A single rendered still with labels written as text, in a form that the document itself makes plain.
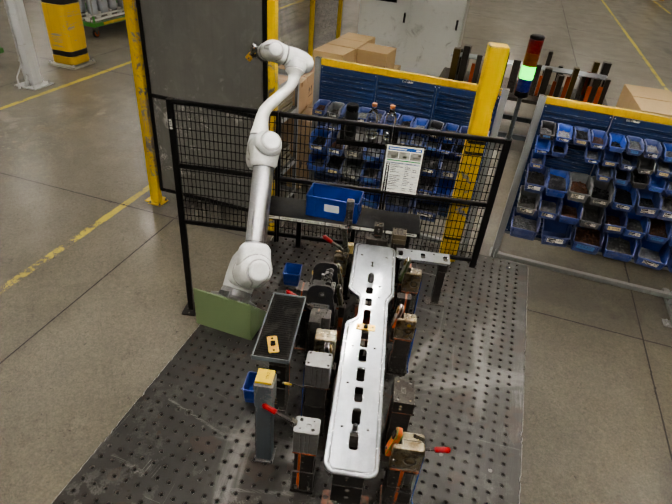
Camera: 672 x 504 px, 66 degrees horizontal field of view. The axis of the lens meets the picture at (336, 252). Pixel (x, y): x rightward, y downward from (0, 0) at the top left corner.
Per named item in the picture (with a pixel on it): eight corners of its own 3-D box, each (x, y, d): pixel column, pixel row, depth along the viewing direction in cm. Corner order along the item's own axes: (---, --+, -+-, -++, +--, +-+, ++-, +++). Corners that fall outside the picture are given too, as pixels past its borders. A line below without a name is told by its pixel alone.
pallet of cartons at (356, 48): (367, 148, 639) (377, 61, 580) (308, 135, 660) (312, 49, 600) (393, 119, 733) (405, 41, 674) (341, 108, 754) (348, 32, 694)
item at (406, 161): (417, 196, 300) (426, 147, 283) (378, 191, 301) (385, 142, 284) (417, 195, 302) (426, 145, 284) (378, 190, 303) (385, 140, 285)
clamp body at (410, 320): (408, 379, 244) (420, 325, 224) (382, 375, 244) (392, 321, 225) (408, 364, 251) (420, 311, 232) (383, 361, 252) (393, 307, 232)
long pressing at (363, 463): (386, 482, 168) (386, 479, 168) (318, 471, 170) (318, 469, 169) (396, 249, 282) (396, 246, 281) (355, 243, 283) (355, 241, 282)
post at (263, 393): (272, 464, 202) (273, 389, 177) (253, 461, 202) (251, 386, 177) (276, 447, 208) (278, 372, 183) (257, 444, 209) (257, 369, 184)
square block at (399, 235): (397, 287, 300) (407, 236, 280) (383, 286, 301) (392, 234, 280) (397, 279, 307) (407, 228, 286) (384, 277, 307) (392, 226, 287)
